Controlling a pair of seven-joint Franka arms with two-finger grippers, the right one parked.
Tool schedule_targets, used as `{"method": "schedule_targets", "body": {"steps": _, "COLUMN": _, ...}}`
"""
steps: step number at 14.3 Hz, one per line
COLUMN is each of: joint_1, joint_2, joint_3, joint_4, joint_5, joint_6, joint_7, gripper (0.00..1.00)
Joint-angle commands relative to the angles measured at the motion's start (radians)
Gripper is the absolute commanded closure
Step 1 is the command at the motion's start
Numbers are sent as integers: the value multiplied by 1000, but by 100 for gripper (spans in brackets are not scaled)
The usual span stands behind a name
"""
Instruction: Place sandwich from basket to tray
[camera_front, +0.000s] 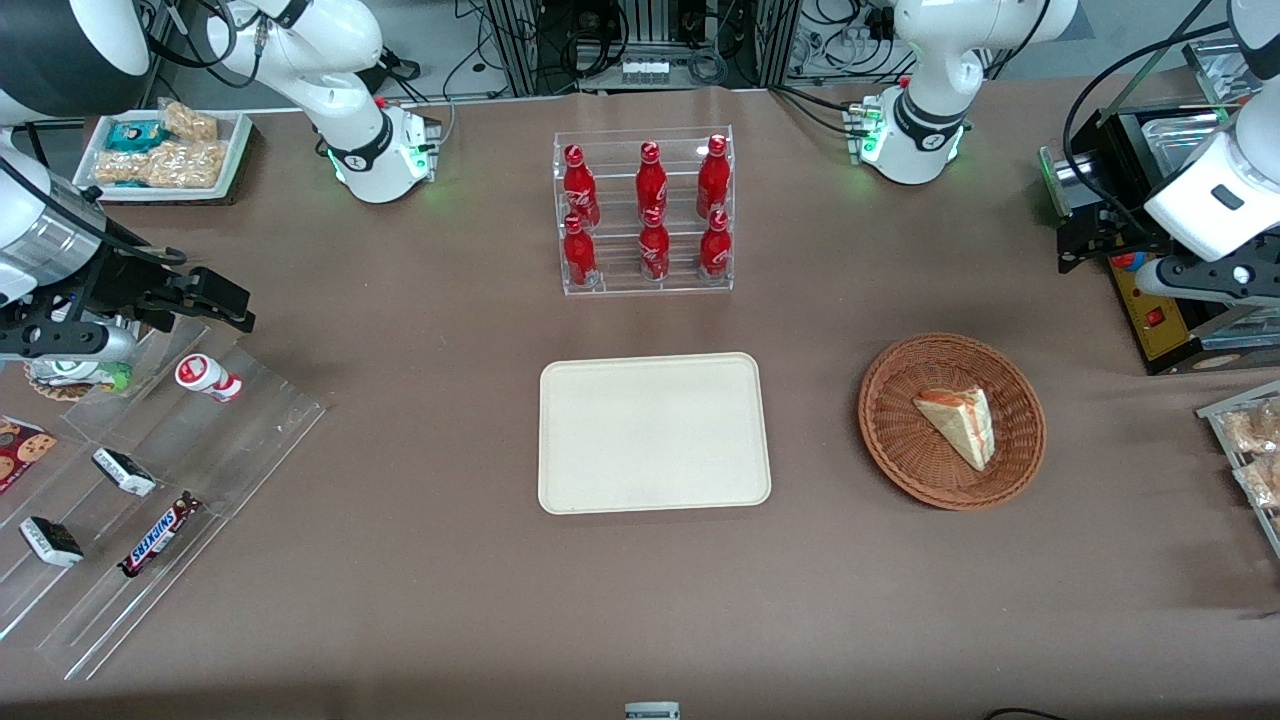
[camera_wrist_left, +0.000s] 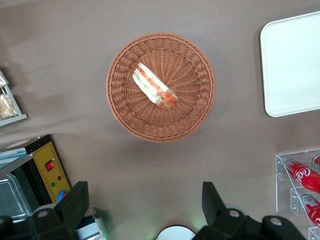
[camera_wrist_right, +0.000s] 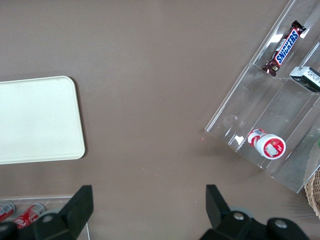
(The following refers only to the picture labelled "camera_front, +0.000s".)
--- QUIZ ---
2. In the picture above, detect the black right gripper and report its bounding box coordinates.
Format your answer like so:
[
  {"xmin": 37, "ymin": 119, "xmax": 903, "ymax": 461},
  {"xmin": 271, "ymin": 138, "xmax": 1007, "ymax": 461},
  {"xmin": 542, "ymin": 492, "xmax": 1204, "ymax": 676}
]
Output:
[{"xmin": 68, "ymin": 248, "xmax": 257, "ymax": 334}]

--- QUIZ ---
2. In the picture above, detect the triangular sandwich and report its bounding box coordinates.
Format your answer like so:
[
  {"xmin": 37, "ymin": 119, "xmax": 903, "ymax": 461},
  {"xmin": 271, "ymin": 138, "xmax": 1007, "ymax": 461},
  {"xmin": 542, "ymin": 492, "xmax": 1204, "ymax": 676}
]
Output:
[{"xmin": 912, "ymin": 385, "xmax": 997, "ymax": 473}]

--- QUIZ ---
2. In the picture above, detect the white tray with bread bags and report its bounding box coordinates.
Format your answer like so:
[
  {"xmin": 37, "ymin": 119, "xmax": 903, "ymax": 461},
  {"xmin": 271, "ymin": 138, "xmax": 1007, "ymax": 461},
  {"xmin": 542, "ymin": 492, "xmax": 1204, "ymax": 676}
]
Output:
[{"xmin": 1196, "ymin": 379, "xmax": 1280, "ymax": 560}]

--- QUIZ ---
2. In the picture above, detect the white snack tray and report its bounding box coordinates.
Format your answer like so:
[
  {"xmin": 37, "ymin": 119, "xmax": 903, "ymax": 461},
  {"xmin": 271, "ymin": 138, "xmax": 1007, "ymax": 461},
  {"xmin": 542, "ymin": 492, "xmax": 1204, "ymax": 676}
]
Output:
[{"xmin": 72, "ymin": 107, "xmax": 254, "ymax": 205}]

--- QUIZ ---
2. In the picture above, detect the brown wicker basket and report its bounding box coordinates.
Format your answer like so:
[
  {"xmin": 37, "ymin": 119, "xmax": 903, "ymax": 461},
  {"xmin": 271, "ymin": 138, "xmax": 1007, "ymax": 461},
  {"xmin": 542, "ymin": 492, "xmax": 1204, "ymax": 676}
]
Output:
[{"xmin": 857, "ymin": 332, "xmax": 1048, "ymax": 512}]

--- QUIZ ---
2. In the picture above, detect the beige rectangular tray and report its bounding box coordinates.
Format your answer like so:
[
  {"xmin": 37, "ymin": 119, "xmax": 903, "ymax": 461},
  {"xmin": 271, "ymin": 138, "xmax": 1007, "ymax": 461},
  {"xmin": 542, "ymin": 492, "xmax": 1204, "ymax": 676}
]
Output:
[{"xmin": 538, "ymin": 352, "xmax": 773, "ymax": 516}]

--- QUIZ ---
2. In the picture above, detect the white red yogurt bottle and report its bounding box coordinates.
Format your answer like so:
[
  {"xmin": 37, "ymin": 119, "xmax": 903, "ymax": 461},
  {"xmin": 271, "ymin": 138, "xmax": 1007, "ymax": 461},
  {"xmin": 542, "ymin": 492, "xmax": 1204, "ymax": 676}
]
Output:
[{"xmin": 174, "ymin": 353, "xmax": 245, "ymax": 404}]

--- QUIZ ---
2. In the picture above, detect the black machine with yellow panel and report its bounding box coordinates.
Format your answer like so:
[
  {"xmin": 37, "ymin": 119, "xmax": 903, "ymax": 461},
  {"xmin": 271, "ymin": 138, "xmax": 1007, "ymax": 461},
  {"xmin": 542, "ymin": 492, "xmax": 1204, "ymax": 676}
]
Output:
[{"xmin": 1038, "ymin": 38, "xmax": 1280, "ymax": 377}]

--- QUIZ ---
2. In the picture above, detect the clear acrylic stepped stand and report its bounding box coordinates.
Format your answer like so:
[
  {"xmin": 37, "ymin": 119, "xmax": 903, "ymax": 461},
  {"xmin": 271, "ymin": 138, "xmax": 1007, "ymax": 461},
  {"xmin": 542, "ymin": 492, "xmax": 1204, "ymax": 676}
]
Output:
[{"xmin": 0, "ymin": 318, "xmax": 329, "ymax": 683}]

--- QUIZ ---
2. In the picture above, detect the steel food pan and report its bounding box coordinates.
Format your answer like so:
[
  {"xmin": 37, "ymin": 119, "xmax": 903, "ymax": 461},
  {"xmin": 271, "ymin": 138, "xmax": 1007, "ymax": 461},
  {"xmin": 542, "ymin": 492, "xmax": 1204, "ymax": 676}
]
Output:
[
  {"xmin": 1182, "ymin": 36, "xmax": 1256, "ymax": 103},
  {"xmin": 1140, "ymin": 108, "xmax": 1239, "ymax": 166}
]

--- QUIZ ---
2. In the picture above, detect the large peanut brittle bag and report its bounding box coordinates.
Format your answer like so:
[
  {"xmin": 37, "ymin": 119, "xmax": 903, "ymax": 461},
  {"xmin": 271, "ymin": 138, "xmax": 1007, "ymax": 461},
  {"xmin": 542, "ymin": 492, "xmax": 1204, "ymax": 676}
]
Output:
[{"xmin": 93, "ymin": 140, "xmax": 230, "ymax": 190}]

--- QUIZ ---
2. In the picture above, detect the green white packaged snack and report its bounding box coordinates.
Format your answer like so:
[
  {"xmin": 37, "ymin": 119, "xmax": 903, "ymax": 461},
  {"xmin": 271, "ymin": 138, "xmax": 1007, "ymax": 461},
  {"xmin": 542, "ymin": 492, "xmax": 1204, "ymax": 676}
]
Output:
[{"xmin": 24, "ymin": 355, "xmax": 134, "ymax": 402}]

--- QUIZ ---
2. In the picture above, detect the bagged bread snack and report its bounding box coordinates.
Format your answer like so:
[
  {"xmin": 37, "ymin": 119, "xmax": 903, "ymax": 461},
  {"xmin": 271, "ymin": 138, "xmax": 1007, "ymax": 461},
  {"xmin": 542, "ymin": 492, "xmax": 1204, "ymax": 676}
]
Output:
[
  {"xmin": 1234, "ymin": 455, "xmax": 1280, "ymax": 510},
  {"xmin": 1221, "ymin": 398, "xmax": 1280, "ymax": 457}
]

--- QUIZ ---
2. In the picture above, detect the small peanut brittle bag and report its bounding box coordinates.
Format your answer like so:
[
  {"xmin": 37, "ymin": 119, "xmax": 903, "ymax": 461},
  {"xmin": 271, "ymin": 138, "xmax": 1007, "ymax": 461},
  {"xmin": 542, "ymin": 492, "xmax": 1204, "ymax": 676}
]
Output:
[{"xmin": 158, "ymin": 99, "xmax": 220, "ymax": 144}]

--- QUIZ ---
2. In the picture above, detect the teal snack packet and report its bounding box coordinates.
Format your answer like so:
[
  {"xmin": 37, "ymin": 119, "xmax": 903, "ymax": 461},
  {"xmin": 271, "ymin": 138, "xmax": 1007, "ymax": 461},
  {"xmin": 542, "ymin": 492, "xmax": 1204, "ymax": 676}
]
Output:
[{"xmin": 104, "ymin": 119, "xmax": 168, "ymax": 154}]

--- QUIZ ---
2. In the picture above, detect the black white snack bar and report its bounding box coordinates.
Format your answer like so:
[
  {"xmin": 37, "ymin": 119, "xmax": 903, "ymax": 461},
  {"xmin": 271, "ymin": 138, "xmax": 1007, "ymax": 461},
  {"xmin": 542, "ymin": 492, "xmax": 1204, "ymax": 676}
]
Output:
[
  {"xmin": 91, "ymin": 447, "xmax": 158, "ymax": 499},
  {"xmin": 18, "ymin": 515, "xmax": 86, "ymax": 569}
]

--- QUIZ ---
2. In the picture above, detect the snickers chocolate bar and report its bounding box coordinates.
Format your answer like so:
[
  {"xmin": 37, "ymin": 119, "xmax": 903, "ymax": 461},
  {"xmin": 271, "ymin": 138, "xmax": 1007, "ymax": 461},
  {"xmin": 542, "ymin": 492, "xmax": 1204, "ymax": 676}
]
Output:
[{"xmin": 117, "ymin": 490, "xmax": 204, "ymax": 580}]

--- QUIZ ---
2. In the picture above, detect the chocolate chip cookie pack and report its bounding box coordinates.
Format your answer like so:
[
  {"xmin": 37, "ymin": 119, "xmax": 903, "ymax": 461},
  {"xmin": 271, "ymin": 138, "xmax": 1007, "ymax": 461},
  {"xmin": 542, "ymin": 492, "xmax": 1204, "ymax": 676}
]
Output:
[{"xmin": 0, "ymin": 416, "xmax": 59, "ymax": 495}]

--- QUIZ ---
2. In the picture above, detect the red cola bottle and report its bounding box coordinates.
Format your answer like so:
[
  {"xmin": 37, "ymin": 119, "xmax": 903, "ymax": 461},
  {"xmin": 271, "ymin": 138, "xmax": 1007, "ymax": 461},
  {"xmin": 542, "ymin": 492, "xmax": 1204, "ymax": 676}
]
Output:
[
  {"xmin": 562, "ymin": 214, "xmax": 599, "ymax": 290},
  {"xmin": 639, "ymin": 207, "xmax": 672, "ymax": 284},
  {"xmin": 696, "ymin": 134, "xmax": 732, "ymax": 221},
  {"xmin": 562, "ymin": 144, "xmax": 601, "ymax": 229},
  {"xmin": 698, "ymin": 209, "xmax": 733, "ymax": 281},
  {"xmin": 636, "ymin": 141, "xmax": 669, "ymax": 223}
]

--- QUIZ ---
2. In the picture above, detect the clear acrylic bottle rack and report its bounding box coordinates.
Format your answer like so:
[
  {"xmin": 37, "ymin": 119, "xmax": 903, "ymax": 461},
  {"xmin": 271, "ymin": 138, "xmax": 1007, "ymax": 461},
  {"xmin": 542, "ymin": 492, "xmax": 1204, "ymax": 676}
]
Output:
[{"xmin": 552, "ymin": 125, "xmax": 735, "ymax": 298}]

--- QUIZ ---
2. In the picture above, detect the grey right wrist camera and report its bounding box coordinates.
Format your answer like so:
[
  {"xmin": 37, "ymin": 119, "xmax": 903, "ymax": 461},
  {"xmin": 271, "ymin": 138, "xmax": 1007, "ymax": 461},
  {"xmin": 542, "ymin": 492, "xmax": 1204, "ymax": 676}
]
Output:
[{"xmin": 0, "ymin": 320, "xmax": 139, "ymax": 364}]

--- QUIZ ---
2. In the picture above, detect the aluminium frame rack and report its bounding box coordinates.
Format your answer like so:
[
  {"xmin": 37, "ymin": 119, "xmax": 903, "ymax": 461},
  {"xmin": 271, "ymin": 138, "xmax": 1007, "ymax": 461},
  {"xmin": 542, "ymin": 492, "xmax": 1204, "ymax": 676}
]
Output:
[{"xmin": 484, "ymin": 0, "xmax": 806, "ymax": 96}]

